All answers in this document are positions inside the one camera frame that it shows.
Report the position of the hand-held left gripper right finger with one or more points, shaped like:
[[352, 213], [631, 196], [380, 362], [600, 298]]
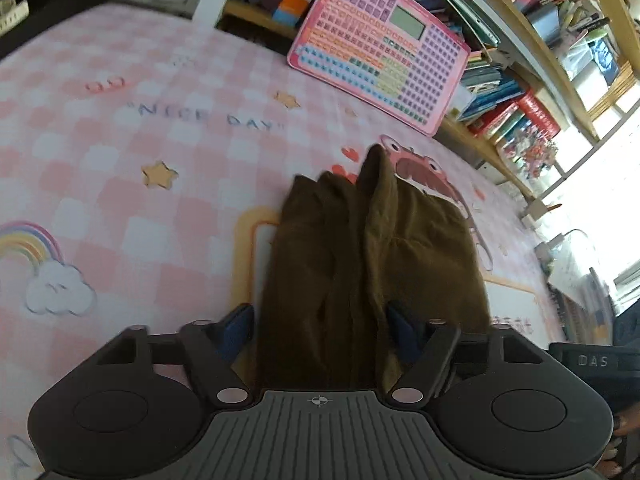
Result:
[[400, 332]]

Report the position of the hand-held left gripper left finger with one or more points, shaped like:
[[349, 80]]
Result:
[[237, 330]]

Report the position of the brown garment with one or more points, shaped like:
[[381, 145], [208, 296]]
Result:
[[350, 260]]

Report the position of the person's right hand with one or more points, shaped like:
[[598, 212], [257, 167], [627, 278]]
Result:
[[621, 424]]

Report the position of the stack of notebooks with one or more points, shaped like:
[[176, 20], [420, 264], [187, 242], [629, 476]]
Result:
[[580, 285]]

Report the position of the small white wooden stand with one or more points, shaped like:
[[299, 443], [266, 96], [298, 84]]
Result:
[[535, 210]]

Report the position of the pink flower ornament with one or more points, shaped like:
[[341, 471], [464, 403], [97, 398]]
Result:
[[532, 152]]

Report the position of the pink checked table mat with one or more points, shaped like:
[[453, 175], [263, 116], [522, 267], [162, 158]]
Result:
[[125, 135]]

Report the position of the row of red books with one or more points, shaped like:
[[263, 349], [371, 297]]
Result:
[[535, 115]]

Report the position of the stack of blue books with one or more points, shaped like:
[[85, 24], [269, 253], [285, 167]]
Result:
[[490, 87]]

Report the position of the pink learning tablet toy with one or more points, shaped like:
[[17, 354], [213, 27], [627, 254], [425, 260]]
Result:
[[350, 35]]

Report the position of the bunch of pens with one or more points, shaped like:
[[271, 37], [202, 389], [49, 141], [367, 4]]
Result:
[[580, 20]]

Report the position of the white wristwatch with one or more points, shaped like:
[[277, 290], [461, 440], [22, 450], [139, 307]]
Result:
[[12, 15]]

